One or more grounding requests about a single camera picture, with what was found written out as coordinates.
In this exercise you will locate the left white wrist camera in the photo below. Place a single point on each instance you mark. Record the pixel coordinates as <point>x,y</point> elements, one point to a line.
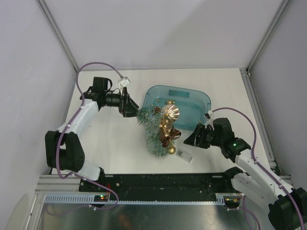
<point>123,82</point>

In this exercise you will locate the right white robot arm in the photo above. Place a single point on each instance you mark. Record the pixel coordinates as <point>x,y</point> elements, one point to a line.
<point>285,205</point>

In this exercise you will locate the grey slotted cable duct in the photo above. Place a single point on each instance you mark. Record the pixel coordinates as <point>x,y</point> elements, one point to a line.
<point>100,199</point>

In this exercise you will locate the right aluminium corner post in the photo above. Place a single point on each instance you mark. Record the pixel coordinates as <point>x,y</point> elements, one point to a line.
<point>279,14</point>

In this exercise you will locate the gold striped bauble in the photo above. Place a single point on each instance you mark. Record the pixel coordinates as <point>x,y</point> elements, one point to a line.
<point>170,111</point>

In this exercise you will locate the small pine cone ornament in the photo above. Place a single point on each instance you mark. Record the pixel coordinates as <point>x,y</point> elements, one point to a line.
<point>156,110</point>

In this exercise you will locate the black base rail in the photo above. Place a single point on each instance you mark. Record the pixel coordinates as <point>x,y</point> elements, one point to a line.
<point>165,186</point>

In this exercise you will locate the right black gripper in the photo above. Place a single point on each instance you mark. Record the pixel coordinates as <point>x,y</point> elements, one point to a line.
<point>194,140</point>

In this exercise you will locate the small frosted christmas tree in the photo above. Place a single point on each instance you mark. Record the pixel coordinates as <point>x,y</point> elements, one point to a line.
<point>150,122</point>

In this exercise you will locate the left aluminium corner post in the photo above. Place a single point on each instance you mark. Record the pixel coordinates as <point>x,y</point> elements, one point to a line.
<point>57,33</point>

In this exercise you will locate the teal plastic container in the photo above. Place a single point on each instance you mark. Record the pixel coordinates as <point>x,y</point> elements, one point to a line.
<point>192,104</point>

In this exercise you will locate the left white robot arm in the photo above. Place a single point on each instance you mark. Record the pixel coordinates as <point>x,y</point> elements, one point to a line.
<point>63,147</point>

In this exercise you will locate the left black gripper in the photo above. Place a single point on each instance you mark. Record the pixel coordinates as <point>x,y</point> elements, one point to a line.
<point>128,108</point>

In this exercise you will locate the aluminium corner post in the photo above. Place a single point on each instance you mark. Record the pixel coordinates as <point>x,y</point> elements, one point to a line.
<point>279,14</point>
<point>57,33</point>

